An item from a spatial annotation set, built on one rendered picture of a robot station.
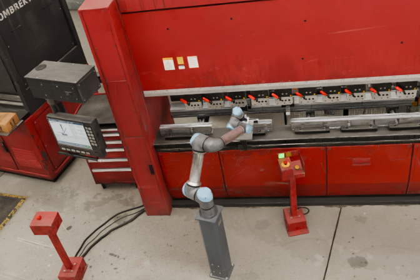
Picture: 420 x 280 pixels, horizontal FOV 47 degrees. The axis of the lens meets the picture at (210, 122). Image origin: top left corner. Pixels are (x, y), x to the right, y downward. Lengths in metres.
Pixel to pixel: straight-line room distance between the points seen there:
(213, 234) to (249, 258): 0.68
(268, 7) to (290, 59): 0.49
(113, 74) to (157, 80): 0.42
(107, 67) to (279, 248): 2.24
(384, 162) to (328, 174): 0.51
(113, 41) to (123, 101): 0.57
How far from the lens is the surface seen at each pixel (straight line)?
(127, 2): 3.92
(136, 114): 4.23
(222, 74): 4.09
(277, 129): 4.45
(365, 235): 4.72
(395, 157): 4.56
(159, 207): 5.00
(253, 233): 4.74
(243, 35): 3.89
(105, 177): 5.40
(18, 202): 5.92
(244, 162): 4.54
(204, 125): 4.45
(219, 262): 4.27
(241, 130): 3.84
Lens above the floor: 3.64
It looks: 36 degrees down
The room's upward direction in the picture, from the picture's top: 11 degrees counter-clockwise
